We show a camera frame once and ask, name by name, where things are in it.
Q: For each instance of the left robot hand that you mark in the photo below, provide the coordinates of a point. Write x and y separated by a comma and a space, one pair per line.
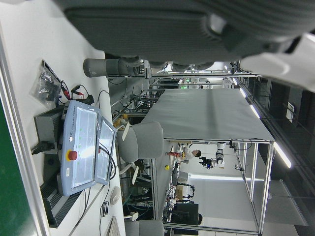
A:
160, 29

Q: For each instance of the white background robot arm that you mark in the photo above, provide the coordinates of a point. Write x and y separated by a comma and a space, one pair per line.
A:
219, 157

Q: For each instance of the black finned controller box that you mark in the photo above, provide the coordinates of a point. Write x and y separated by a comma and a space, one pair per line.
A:
46, 127

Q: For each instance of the dark grey bottle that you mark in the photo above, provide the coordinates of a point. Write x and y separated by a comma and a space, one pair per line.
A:
96, 67

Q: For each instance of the grey office chair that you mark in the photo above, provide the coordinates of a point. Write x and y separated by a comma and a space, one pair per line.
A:
147, 228
147, 140

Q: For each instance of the red black clip leads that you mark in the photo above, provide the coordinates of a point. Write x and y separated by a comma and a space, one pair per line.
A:
64, 89

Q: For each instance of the person in white coat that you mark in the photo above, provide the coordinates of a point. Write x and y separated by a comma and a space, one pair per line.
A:
188, 155

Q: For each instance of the clear plastic bag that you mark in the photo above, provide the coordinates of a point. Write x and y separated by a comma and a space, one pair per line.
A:
44, 86

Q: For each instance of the small blue teach pendant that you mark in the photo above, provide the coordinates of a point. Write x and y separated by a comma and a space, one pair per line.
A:
105, 147

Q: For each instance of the large blue teach pendant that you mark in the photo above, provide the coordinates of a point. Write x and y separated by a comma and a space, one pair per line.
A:
81, 137

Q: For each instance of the white computer mouse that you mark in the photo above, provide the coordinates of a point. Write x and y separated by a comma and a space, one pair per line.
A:
115, 195

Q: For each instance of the black background monitor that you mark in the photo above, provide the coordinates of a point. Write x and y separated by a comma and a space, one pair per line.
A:
184, 214

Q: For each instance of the white keyboard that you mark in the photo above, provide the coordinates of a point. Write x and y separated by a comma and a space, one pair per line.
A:
116, 228

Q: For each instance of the green conveyor belt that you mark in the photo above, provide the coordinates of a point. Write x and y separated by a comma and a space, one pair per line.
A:
9, 184

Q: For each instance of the aluminium conveyor side rail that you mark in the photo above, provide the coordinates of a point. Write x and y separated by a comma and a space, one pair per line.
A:
24, 147

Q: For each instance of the aluminium cage frame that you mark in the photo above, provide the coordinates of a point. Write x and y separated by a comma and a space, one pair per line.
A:
265, 186

